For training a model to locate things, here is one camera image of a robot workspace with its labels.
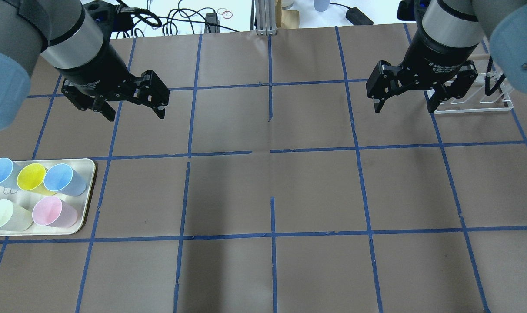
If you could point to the aluminium frame post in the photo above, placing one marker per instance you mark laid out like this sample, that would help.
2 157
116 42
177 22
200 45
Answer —
265 17

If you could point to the yellow plastic cup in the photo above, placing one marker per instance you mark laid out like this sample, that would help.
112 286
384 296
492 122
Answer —
31 177

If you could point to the black power adapter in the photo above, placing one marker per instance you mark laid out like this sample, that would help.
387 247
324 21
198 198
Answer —
357 18

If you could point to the cream plastic tray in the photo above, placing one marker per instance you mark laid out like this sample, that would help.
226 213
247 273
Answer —
87 168

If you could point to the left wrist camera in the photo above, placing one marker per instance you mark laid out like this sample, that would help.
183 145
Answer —
110 17

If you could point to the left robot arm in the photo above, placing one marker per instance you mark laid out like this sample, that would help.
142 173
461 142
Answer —
74 38

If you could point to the pale green plastic cup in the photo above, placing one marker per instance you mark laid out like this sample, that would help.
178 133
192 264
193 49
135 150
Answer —
14 217

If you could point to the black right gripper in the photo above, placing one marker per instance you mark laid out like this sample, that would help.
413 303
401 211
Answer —
439 52

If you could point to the pink plastic cup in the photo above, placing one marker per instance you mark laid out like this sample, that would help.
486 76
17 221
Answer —
54 212

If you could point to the blue cup tray middle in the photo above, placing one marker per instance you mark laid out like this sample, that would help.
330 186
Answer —
63 179

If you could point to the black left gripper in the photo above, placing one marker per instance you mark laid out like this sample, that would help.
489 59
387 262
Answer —
95 66

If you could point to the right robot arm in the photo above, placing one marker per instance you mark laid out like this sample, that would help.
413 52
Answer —
461 23

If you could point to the blue cup tray end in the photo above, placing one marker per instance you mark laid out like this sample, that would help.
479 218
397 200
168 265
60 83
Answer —
9 172

